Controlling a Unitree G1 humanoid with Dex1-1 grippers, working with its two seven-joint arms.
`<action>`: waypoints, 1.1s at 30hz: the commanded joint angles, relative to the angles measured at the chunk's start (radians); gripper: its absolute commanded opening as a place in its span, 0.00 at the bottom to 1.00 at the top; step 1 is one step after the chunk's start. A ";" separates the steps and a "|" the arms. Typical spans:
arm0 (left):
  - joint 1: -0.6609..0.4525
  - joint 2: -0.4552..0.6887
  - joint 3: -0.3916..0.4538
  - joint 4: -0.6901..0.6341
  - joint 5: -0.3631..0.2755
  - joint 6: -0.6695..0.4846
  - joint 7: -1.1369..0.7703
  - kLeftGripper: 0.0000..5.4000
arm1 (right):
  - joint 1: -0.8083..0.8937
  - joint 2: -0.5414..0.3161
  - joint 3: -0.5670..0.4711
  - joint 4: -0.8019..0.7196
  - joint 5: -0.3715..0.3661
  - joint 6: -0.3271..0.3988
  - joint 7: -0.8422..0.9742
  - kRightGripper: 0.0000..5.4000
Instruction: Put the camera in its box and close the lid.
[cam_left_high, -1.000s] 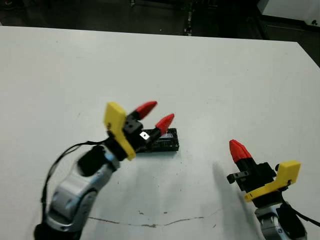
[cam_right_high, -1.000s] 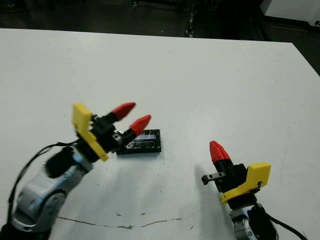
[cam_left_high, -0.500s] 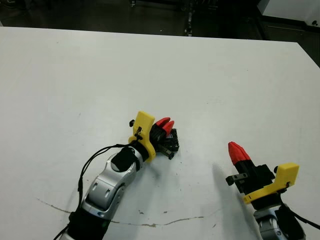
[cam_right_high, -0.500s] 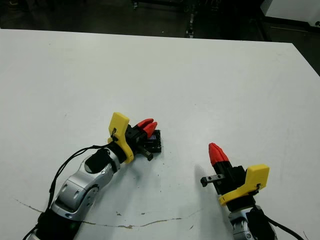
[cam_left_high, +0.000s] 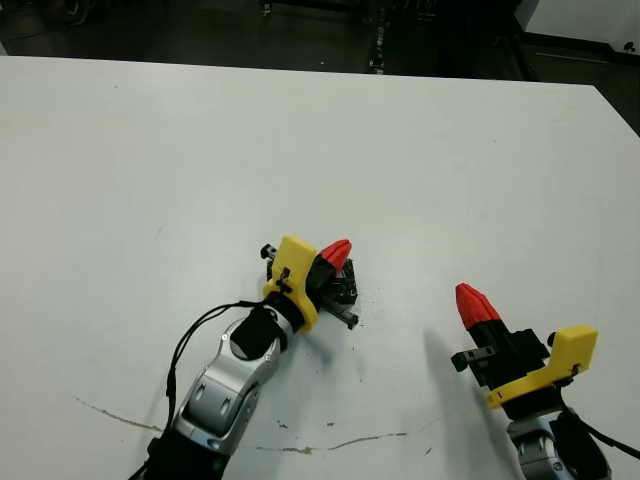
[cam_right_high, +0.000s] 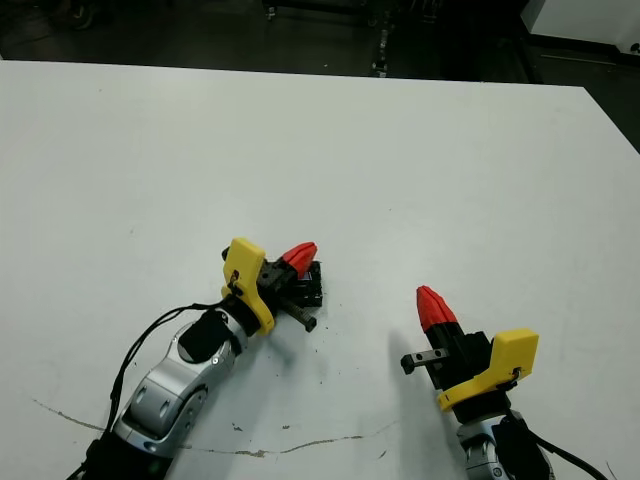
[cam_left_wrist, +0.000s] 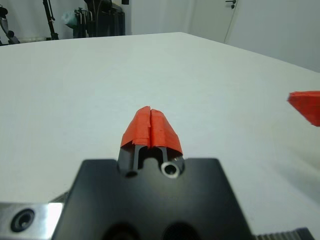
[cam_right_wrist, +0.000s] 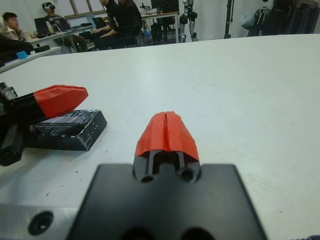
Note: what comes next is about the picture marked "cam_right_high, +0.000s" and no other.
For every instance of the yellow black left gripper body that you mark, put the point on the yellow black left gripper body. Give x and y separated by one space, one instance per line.
245 270

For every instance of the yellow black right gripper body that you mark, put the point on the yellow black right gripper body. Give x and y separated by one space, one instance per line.
515 355

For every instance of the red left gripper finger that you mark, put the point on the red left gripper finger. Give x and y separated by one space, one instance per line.
300 257

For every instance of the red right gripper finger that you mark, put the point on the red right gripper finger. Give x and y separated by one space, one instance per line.
429 315
445 320

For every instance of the black camera box lid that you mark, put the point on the black camera box lid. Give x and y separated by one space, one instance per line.
312 292

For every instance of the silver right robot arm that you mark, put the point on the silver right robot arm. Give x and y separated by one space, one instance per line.
480 445

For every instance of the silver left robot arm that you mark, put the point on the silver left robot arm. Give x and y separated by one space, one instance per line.
160 395

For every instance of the black caster wheel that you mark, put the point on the black caster wheel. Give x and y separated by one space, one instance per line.
80 15

